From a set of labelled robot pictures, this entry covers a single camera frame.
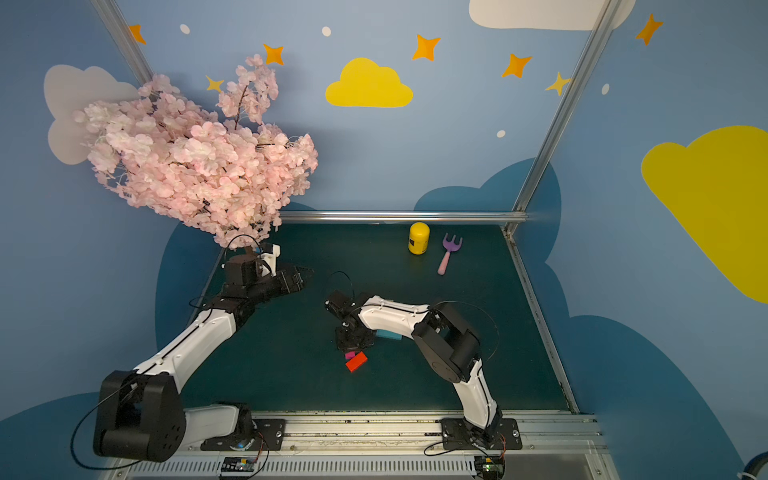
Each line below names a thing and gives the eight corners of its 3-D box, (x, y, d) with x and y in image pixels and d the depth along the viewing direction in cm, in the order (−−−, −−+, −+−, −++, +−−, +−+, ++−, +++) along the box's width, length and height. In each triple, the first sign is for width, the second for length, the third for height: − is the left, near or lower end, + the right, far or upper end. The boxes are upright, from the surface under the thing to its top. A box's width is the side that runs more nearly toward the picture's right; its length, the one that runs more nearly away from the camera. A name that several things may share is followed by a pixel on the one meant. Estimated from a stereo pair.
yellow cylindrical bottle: (408, 254, 115) (411, 236, 107) (408, 240, 120) (410, 222, 111) (427, 254, 115) (431, 236, 107) (426, 240, 120) (429, 222, 111)
